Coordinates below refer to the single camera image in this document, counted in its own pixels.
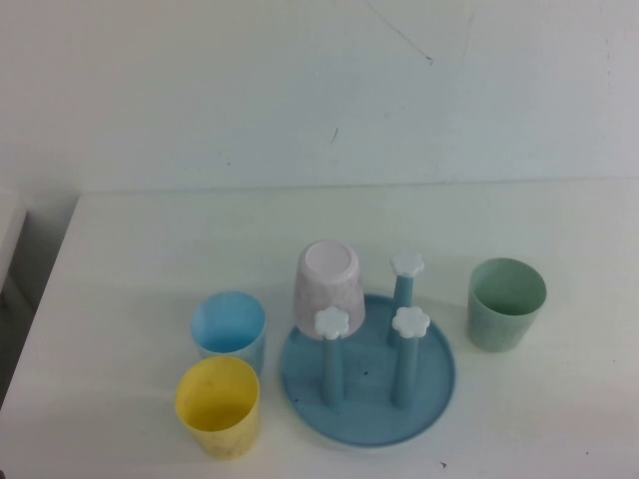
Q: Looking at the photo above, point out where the blue plastic cup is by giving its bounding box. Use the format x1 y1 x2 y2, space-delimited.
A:
189 290 268 375

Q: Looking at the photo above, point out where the pink plastic cup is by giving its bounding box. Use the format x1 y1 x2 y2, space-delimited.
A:
291 240 367 338

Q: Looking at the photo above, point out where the blue cup stand with pegs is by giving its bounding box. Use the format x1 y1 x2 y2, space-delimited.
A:
277 250 456 447

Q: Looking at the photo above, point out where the green plastic cup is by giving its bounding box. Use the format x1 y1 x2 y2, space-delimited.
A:
466 256 548 353

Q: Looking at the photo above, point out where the yellow plastic cup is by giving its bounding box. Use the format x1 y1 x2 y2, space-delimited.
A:
174 355 262 461

